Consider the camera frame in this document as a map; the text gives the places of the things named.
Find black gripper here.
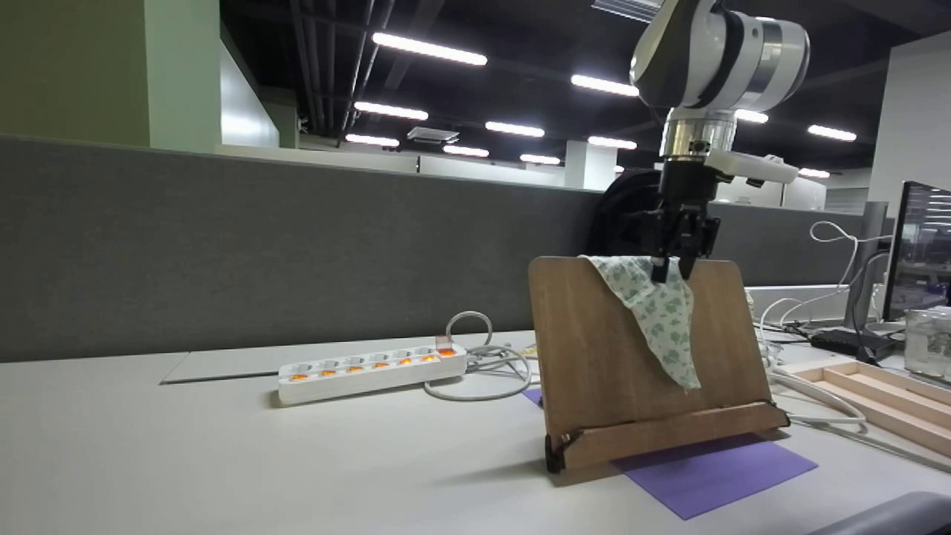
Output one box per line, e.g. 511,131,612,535
652,155,726,284

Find white cloth with green print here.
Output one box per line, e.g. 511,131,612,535
578,253,704,396

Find brown wooden book stand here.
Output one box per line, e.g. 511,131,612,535
526,253,793,488

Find gray monitor stand black base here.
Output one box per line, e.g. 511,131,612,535
808,198,906,368

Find black chair backrest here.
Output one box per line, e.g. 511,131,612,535
589,170,668,262

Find purple paper sheet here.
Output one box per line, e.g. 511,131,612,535
521,382,820,522

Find black computer monitor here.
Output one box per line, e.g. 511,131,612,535
881,179,951,326

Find white plastic box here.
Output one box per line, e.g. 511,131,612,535
901,304,951,387

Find white power strip orange switches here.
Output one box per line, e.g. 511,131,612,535
273,338,474,409

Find gray desk partition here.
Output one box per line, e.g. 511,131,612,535
0,133,894,366

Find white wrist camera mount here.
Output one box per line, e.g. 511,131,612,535
711,146,802,189

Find white looped cable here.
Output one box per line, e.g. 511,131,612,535
805,216,869,290

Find white power strip cable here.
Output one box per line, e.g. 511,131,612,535
423,305,537,403

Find light wooden frame tray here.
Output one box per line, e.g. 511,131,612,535
790,360,951,461

